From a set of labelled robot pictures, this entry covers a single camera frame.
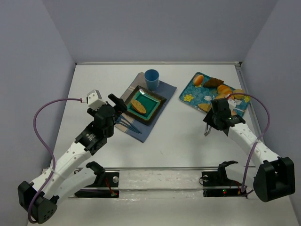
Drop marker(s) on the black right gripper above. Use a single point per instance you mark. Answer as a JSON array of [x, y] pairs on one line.
[[212, 121]]

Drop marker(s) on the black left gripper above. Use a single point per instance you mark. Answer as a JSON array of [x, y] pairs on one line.
[[118, 103]]

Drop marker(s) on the metal tongs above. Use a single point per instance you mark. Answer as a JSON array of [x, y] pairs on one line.
[[207, 130]]

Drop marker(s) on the seeded bread slice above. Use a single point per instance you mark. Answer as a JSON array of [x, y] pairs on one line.
[[138, 107]]

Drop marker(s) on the round orange bun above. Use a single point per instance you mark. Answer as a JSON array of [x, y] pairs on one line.
[[198, 80]]

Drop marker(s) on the half bread loaf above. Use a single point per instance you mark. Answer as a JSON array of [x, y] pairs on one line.
[[205, 107]]

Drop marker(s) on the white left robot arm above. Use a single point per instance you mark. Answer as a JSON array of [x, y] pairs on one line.
[[41, 197]]

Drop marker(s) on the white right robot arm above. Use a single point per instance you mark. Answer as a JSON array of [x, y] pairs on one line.
[[266, 173]]

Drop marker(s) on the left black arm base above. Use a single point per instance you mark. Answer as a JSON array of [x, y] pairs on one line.
[[105, 184]]

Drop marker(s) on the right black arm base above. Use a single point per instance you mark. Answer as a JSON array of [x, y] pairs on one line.
[[224, 181]]

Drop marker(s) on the blue plastic knife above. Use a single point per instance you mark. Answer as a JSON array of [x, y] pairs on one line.
[[128, 122]]

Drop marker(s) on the blue plastic spoon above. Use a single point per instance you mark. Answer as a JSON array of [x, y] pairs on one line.
[[128, 126]]

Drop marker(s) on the blue plastic fork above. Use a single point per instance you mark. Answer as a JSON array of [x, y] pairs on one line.
[[128, 126]]

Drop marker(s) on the upper glazed donut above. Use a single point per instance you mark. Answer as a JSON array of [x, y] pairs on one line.
[[221, 96]]

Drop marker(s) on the blue patchwork placemat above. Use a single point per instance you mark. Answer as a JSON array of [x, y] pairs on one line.
[[164, 89]]

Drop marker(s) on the golden croissant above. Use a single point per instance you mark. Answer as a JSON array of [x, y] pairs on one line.
[[224, 90]]

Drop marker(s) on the small round yellow bun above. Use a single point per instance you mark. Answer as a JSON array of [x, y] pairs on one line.
[[238, 94]]

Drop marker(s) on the blue floral tray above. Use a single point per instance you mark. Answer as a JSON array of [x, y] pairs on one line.
[[194, 95]]

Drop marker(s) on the teal square ceramic plate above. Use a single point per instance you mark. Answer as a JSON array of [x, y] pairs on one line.
[[151, 101]]

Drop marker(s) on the dark brown pastry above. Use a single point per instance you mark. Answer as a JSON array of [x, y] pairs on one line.
[[213, 83]]

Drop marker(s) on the blue plastic cup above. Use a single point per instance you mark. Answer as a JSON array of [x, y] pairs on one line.
[[151, 77]]

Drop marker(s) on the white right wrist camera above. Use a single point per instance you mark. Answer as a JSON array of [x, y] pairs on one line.
[[231, 102]]

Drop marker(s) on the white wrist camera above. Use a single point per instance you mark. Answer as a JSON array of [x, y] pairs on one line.
[[231, 102], [94, 100]]

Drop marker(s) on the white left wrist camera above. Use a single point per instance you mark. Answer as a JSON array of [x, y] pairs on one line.
[[94, 100]]

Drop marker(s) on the metal rail front bar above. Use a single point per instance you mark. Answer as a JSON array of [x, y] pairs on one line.
[[160, 168]]

